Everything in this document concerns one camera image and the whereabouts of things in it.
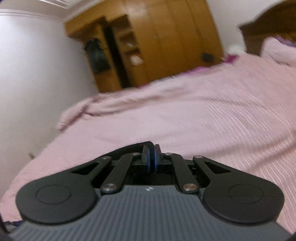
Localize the pink pillow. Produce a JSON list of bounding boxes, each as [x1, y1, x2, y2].
[[260, 37, 295, 67]]

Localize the black button cardigan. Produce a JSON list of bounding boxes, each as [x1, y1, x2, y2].
[[92, 141, 153, 163]]

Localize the wooden wardrobe with shelves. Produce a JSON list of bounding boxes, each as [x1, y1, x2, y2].
[[65, 1, 223, 92]]

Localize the dark wooden headboard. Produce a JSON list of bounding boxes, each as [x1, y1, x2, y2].
[[238, 0, 296, 55]]

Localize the dark hanging bag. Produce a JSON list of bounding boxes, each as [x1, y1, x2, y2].
[[84, 38, 110, 74]]

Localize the pink checked bed cover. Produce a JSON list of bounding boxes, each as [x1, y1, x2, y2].
[[1, 54, 295, 232]]

